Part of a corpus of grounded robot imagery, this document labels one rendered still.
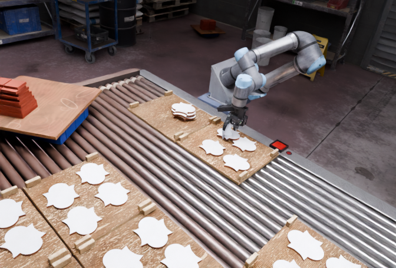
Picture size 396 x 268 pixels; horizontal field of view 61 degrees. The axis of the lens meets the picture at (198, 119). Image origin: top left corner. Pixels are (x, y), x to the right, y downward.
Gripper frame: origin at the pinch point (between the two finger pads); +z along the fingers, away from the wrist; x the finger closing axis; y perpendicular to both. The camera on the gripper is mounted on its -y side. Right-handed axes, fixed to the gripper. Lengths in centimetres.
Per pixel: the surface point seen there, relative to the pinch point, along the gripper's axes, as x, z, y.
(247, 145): -0.1, -0.2, 13.3
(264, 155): 1.1, 0.5, 23.2
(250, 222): -38, 2, 44
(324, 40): 344, 40, -93
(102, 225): -84, 2, 8
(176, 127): -16.3, 2.7, -23.4
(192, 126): -8.6, 2.4, -18.2
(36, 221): -100, 2, -9
